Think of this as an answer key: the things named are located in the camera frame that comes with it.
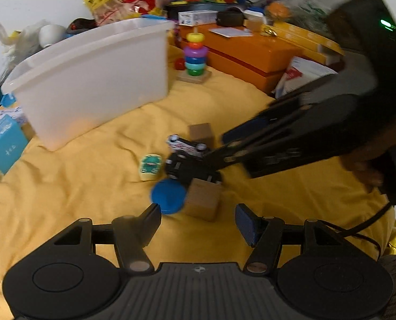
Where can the yellow cloth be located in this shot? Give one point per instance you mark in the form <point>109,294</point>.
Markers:
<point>84,190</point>

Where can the white plush toy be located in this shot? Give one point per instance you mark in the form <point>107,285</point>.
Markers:
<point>51,36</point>

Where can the yellow flat box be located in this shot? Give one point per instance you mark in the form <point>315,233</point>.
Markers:
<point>311,40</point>

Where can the wooden cube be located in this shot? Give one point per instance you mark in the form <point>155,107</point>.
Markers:
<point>203,200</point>
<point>201,135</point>

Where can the orange box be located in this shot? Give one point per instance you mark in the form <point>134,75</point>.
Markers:
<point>251,58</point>

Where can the black toy vehicle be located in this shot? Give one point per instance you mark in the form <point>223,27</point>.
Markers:
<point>188,168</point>

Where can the white black toy car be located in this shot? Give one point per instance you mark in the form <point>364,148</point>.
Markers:
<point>184,145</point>

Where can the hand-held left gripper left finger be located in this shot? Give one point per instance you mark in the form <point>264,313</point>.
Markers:
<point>151,221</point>

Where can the black red toy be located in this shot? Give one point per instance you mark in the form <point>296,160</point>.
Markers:
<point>81,26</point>

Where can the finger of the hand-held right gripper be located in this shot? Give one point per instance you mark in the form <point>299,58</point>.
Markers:
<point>248,128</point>
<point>268,153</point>

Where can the small jar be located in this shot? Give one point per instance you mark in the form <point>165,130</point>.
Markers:
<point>253,20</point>

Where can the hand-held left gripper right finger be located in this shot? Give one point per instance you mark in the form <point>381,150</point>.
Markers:
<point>248,225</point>

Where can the white plastic bin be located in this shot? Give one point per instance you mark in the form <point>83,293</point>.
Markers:
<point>91,83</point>

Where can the yellow red snack bag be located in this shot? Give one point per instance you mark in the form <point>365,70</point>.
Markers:
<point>124,0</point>

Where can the white paper sheet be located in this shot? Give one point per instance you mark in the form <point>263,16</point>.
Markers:
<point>231,31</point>

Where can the white printed bag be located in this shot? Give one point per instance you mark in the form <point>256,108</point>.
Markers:
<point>304,73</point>

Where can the plastic bag with orange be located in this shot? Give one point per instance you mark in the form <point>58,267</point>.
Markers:
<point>294,6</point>

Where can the blue round piece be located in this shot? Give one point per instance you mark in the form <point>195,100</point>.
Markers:
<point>168,196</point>

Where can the small red ball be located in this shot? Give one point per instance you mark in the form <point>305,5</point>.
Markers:
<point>179,64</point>

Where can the black pouch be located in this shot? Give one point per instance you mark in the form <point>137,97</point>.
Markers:
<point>230,16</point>

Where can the light blue box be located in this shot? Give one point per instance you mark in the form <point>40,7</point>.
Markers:
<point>6,146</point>

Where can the white printed box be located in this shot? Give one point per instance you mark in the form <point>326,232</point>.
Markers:
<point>13,115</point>

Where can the small white box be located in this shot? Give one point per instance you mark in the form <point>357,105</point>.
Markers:
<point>198,17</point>

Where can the person's right hand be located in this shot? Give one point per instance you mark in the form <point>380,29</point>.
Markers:
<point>364,168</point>

